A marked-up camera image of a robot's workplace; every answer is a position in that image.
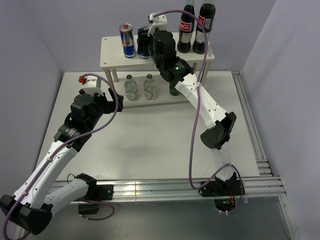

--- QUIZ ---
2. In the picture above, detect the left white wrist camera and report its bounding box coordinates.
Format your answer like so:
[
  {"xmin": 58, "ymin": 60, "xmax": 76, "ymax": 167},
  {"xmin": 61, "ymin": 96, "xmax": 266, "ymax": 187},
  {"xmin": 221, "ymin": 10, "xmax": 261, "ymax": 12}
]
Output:
[{"xmin": 78, "ymin": 75, "xmax": 103, "ymax": 96}]

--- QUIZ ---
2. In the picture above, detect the green glass bottle yellow label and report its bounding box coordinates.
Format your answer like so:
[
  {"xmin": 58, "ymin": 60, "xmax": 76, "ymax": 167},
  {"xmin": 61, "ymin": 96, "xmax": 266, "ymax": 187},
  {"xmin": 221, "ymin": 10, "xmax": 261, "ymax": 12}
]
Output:
[{"xmin": 169, "ymin": 84, "xmax": 181, "ymax": 96}]

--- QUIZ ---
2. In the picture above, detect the clear bottle green cap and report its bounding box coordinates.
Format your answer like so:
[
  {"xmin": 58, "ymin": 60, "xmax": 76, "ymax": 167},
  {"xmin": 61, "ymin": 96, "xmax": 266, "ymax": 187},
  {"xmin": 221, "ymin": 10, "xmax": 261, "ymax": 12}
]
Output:
[
  {"xmin": 143, "ymin": 74, "xmax": 157, "ymax": 101},
  {"xmin": 124, "ymin": 74, "xmax": 138, "ymax": 101}
]

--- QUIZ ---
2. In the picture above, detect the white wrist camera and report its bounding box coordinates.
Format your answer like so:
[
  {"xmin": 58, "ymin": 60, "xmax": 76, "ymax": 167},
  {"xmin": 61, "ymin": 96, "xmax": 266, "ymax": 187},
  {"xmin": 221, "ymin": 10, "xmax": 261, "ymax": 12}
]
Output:
[
  {"xmin": 147, "ymin": 12, "xmax": 168, "ymax": 36},
  {"xmin": 78, "ymin": 75, "xmax": 103, "ymax": 96}
]

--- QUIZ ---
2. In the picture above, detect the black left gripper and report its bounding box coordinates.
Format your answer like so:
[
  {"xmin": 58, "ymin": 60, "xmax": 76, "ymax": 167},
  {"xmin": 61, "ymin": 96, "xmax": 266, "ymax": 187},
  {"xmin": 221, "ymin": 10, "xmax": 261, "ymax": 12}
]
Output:
[{"xmin": 86, "ymin": 87, "xmax": 123, "ymax": 130}]

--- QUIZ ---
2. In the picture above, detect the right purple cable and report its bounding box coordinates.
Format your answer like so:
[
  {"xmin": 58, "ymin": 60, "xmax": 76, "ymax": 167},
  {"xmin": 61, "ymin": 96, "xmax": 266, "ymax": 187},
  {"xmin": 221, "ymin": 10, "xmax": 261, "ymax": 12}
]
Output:
[{"xmin": 152, "ymin": 9, "xmax": 245, "ymax": 215}]

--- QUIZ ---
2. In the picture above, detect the white two-tier shelf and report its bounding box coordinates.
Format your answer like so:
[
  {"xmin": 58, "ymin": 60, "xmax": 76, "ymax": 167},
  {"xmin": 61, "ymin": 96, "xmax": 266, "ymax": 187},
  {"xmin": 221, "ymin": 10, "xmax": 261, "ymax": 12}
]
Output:
[{"xmin": 100, "ymin": 31, "xmax": 216, "ymax": 112}]

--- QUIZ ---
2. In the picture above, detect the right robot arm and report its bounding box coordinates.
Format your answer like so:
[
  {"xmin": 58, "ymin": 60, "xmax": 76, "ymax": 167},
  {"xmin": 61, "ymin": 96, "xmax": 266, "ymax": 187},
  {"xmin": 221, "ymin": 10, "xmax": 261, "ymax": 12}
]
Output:
[{"xmin": 137, "ymin": 27, "xmax": 237, "ymax": 195}]

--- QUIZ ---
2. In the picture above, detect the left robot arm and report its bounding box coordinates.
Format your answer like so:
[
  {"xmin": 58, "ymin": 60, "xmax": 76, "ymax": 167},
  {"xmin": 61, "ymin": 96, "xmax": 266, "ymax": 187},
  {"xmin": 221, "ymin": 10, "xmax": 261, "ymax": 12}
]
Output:
[{"xmin": 0, "ymin": 88, "xmax": 124, "ymax": 235}]

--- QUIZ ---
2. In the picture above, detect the left cola bottle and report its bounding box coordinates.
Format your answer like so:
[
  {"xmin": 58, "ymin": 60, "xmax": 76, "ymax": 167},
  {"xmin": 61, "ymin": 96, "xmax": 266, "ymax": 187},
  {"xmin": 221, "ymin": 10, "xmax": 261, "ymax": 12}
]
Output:
[{"xmin": 177, "ymin": 13, "xmax": 195, "ymax": 53}]

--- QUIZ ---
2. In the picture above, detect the silver blue can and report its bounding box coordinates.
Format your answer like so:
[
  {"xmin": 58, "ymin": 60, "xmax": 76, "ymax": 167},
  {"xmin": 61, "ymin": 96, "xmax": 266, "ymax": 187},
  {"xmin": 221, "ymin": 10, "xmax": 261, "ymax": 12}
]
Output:
[
  {"xmin": 138, "ymin": 25, "xmax": 152, "ymax": 60},
  {"xmin": 119, "ymin": 23, "xmax": 136, "ymax": 58}
]

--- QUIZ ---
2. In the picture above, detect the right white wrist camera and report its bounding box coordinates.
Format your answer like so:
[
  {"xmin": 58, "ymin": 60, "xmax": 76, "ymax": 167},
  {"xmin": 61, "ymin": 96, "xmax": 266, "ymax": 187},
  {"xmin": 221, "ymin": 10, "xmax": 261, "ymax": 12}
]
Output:
[{"xmin": 147, "ymin": 12, "xmax": 168, "ymax": 36}]

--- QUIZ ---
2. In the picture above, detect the cola bottle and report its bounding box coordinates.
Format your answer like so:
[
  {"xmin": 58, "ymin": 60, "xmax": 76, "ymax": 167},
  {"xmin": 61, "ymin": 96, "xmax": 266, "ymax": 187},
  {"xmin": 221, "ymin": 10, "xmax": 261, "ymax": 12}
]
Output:
[
  {"xmin": 177, "ymin": 13, "xmax": 195, "ymax": 53},
  {"xmin": 192, "ymin": 0, "xmax": 216, "ymax": 54}
]

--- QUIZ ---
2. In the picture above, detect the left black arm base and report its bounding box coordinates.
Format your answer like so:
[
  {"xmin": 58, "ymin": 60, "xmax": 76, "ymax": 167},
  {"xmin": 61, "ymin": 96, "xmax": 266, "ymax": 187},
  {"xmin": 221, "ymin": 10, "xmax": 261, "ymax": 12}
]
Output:
[{"xmin": 78, "ymin": 184, "xmax": 114, "ymax": 216}]

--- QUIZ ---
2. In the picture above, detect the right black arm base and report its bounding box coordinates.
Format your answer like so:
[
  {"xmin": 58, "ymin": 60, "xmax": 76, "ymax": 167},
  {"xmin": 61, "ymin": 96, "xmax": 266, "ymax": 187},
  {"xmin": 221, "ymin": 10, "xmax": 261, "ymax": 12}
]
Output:
[{"xmin": 198, "ymin": 177, "xmax": 245, "ymax": 215}]

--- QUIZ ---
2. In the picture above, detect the right cola bottle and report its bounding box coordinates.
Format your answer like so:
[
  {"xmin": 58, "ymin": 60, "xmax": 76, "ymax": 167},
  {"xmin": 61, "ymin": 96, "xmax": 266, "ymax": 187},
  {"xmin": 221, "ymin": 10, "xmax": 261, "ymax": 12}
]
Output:
[{"xmin": 192, "ymin": 0, "xmax": 216, "ymax": 54}]

